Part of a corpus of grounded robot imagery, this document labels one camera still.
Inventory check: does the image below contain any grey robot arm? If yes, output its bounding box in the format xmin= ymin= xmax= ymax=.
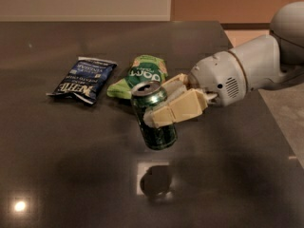
xmin=143 ymin=2 xmax=304 ymax=128

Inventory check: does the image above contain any green soda can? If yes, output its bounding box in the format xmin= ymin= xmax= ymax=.
xmin=131 ymin=81 xmax=177 ymax=150

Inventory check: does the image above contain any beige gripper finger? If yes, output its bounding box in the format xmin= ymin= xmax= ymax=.
xmin=143 ymin=89 xmax=208 ymax=128
xmin=162 ymin=73 xmax=188 ymax=95

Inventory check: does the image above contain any green snack bag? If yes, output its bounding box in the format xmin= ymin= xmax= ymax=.
xmin=107 ymin=55 xmax=168 ymax=100

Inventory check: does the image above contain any blue chip bag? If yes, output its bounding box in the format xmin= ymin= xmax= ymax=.
xmin=47 ymin=57 xmax=117 ymax=105

